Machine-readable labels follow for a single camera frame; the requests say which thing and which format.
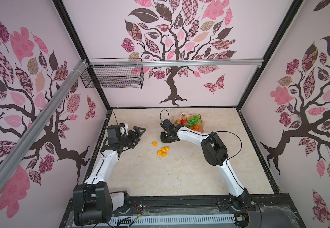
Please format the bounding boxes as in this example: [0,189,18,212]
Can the back aluminium rail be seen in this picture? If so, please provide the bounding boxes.
[90,59,264,67]

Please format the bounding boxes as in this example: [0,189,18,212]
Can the pale red strawberry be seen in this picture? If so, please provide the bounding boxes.
[175,119,182,125]

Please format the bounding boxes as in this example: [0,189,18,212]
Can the left aluminium rail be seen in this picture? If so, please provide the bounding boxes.
[0,59,88,191]

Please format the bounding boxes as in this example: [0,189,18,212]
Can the aluminium rail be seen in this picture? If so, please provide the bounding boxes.
[90,59,264,67]
[0,59,88,191]

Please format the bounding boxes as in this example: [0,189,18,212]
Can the pink leaf-shaped bowl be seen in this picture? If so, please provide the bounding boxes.
[172,113,204,133]

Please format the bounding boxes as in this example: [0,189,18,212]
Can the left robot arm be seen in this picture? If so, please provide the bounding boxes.
[73,123,146,227]

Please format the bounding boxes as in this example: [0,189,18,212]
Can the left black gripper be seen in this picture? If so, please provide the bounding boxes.
[119,126,146,149]

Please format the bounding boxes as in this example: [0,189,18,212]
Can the black base frame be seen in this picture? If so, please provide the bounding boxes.
[59,193,306,228]

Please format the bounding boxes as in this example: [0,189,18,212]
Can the green grape bunch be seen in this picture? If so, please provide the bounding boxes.
[187,114,203,127]

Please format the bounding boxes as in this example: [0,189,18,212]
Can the black wire basket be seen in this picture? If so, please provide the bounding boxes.
[80,57,145,89]

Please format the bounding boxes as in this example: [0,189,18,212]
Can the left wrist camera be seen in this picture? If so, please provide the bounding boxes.
[119,123,129,136]

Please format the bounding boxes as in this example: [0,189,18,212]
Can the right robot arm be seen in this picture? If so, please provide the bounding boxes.
[160,119,256,211]

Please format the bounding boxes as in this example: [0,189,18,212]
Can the white slotted cable duct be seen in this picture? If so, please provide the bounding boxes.
[108,214,236,228]

